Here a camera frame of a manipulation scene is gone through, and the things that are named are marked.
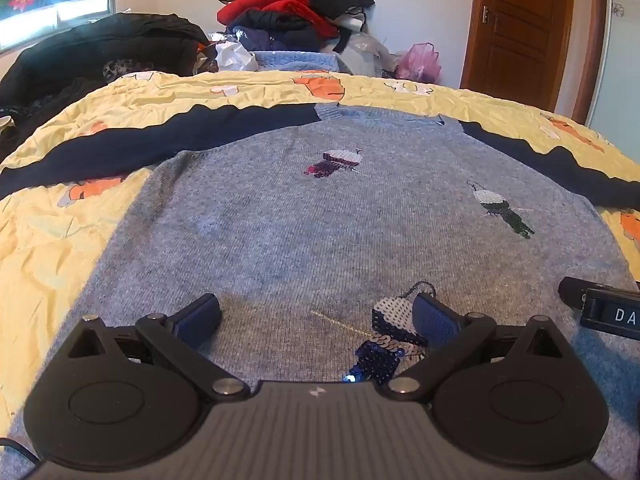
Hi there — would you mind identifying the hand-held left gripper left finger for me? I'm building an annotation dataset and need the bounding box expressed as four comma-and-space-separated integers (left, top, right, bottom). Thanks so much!
66, 294, 251, 402

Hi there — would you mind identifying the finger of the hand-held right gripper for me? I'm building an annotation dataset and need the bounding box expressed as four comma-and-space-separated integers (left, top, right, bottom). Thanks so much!
558, 276, 592, 311

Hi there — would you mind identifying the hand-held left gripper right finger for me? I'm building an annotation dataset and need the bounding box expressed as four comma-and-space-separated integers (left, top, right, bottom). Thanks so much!
387, 292, 573, 402

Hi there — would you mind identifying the grey sweater with navy sleeves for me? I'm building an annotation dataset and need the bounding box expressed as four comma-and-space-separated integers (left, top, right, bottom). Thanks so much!
0, 102, 640, 480

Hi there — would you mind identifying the yellow carrot print bedsheet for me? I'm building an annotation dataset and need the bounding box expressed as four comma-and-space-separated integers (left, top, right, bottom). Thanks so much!
0, 70, 640, 441

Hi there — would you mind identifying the white wardrobe panel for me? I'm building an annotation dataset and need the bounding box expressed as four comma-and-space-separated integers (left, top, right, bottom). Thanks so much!
590, 0, 640, 146

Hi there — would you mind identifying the pink plastic bag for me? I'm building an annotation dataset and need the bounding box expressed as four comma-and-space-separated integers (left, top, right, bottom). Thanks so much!
396, 42, 442, 83

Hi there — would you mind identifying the brown wooden door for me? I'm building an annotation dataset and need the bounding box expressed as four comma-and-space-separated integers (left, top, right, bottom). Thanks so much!
460, 0, 576, 111

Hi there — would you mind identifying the white plastic bag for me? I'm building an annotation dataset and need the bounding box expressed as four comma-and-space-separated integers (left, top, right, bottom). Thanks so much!
212, 40, 258, 73

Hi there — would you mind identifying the clear plastic bag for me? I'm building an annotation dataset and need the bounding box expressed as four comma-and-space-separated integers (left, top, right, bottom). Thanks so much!
345, 32, 398, 78

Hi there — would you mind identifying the light blue knit garment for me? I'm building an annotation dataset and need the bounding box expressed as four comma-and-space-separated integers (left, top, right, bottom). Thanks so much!
255, 50, 351, 75

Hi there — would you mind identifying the black coat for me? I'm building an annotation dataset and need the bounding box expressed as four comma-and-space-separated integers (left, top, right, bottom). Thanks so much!
0, 12, 211, 161

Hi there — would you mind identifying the navy jacket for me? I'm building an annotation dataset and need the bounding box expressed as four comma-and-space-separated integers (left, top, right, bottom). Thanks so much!
227, 10, 323, 53

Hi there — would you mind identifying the red garment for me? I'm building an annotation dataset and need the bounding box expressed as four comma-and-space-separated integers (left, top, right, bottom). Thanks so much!
216, 0, 341, 38

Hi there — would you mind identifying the window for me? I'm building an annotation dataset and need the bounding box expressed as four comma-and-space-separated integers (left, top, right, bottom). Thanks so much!
0, 0, 118, 53

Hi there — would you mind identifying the black cable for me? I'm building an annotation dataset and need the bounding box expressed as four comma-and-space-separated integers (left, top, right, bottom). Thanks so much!
0, 437, 41, 466

